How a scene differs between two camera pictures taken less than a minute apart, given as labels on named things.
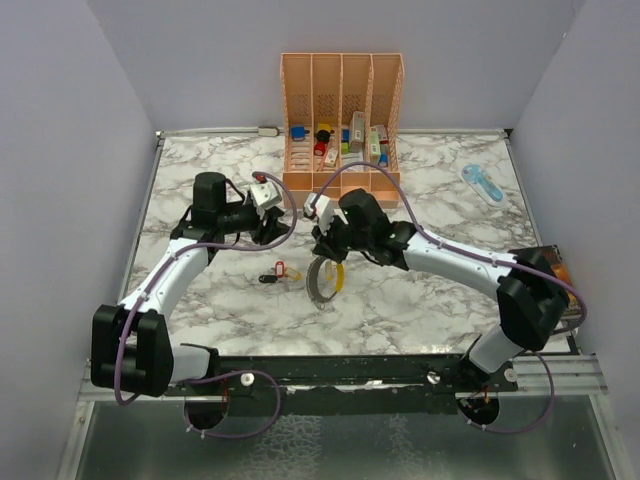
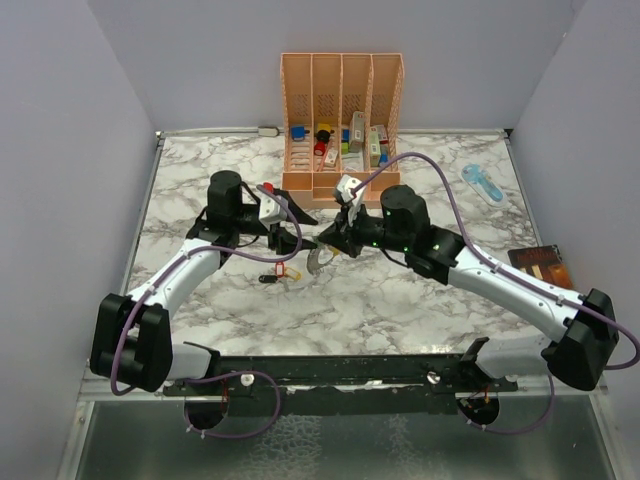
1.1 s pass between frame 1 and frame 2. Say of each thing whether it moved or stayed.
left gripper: moved
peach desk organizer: stayed
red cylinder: stayed
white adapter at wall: stayed
